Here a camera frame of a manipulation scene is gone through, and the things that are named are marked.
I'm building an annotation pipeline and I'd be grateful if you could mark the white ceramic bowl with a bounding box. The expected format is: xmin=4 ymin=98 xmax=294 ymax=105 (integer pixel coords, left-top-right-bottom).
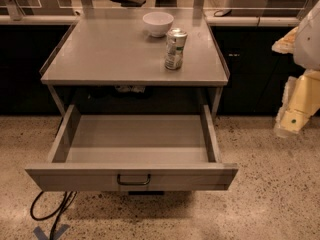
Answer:
xmin=142 ymin=12 xmax=174 ymax=37

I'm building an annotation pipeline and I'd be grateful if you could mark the glass partition with frame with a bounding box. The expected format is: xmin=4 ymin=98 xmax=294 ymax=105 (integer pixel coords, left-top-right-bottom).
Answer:
xmin=0 ymin=0 xmax=319 ymax=26

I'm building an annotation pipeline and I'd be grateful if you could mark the open grey top drawer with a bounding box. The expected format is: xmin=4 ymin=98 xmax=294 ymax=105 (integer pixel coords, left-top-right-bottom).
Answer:
xmin=25 ymin=105 xmax=238 ymax=192

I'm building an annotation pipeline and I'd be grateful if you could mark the black floor cable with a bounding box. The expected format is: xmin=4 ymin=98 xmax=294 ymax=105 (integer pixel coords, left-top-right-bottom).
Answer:
xmin=29 ymin=190 xmax=78 ymax=240

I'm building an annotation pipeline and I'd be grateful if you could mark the silver green 7up can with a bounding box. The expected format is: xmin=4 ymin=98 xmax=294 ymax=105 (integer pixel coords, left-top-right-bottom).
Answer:
xmin=165 ymin=28 xmax=188 ymax=70

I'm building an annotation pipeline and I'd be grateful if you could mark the black metal drawer handle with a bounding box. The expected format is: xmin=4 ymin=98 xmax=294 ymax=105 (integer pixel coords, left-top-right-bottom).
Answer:
xmin=117 ymin=174 xmax=151 ymax=186

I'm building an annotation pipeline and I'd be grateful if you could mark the black office chair seat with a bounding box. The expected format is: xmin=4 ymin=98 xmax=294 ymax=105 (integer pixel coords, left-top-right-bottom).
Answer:
xmin=110 ymin=0 xmax=146 ymax=7

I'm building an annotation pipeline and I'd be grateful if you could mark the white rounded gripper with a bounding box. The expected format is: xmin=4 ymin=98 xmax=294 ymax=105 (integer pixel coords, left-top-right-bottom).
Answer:
xmin=272 ymin=1 xmax=320 ymax=138

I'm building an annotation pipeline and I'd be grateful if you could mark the grey cabinet table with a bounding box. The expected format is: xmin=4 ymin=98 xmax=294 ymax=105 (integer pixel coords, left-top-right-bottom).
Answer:
xmin=41 ymin=8 xmax=229 ymax=112

